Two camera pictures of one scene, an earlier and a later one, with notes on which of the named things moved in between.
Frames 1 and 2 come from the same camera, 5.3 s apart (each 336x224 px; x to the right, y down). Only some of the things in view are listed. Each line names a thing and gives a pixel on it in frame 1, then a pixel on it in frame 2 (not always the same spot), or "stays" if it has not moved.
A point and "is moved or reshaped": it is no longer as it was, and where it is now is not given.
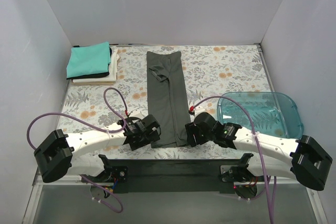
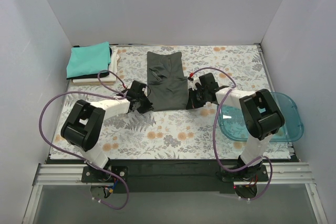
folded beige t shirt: x=93 y=83 stays
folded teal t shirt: x=88 y=60 stays
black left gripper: x=151 y=131 → x=143 y=102
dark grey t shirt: x=167 y=97 is moved or reshaped
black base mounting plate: x=186 y=176 stays
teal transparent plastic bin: x=273 y=113 stays
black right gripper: x=193 y=134 → x=196 y=98
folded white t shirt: x=112 y=76 stays
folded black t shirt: x=91 y=76 stays
